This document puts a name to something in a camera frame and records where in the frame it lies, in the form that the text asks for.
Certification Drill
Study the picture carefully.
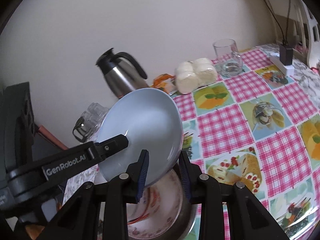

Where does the stainless steel round plate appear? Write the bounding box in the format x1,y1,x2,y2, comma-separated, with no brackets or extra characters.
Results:
153,165,196,239

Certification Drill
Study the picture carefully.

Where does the strawberry pattern bowl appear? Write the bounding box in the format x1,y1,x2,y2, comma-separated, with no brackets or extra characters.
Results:
126,186,161,225

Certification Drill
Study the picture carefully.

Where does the floral rim round plate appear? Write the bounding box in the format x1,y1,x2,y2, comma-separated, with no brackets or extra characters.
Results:
127,170,183,239

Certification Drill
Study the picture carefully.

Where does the light blue bowl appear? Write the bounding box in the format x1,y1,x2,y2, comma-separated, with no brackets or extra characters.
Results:
96,88,183,187

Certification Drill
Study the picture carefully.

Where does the checkered picture tablecloth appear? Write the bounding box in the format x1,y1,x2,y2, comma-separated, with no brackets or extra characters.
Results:
172,44,319,239

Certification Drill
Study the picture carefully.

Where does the small glass cup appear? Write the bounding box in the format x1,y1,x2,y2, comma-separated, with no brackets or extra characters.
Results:
87,103,108,124

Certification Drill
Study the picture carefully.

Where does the stainless steel thermos jug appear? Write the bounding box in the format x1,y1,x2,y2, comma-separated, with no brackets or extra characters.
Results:
96,48,149,99

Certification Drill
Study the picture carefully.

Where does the grey floral table cover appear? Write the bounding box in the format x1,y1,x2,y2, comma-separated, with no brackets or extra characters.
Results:
61,42,320,205

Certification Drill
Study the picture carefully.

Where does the bag of steamed buns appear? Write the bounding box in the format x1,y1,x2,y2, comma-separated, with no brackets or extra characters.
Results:
175,58,218,94

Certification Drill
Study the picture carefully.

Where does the glass mug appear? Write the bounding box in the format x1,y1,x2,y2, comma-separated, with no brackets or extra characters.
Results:
213,38,243,77

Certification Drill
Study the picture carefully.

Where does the orange snack packet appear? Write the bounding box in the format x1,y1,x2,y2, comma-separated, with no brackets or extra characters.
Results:
151,74,177,95

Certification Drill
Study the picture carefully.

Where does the black power adapter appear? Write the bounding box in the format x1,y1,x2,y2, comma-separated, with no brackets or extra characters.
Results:
279,44,293,66

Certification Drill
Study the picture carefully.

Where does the glass teapot black handle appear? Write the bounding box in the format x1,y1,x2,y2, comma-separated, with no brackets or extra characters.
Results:
72,116,99,143

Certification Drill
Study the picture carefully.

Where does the black charger cable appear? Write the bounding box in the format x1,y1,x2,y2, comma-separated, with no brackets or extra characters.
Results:
254,0,293,47

